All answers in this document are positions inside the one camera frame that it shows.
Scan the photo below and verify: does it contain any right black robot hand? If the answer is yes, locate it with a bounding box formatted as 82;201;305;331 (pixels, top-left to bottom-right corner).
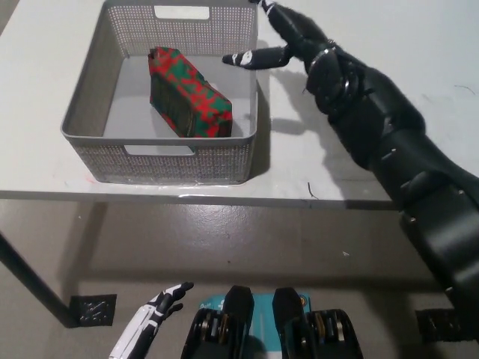
222;0;428;170

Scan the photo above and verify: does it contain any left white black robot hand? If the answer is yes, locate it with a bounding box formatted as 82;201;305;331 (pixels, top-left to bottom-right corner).
107;282;195;359

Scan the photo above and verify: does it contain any red green coffee bean bag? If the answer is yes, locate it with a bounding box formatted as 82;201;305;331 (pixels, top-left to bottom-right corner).
147;46;234;139

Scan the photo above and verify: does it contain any black floor tape patch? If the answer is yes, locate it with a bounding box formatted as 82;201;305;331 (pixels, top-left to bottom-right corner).
70;294;118;328
415;308;479;343

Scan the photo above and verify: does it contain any black teal robot body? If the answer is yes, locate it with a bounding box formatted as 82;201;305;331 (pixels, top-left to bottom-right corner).
181;285;364;359

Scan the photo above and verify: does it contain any black metal table leg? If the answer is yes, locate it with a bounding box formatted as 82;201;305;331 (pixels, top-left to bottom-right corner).
0;230;82;329

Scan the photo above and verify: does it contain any grey perforated plastic basket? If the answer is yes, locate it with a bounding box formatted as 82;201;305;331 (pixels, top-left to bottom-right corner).
59;0;260;185

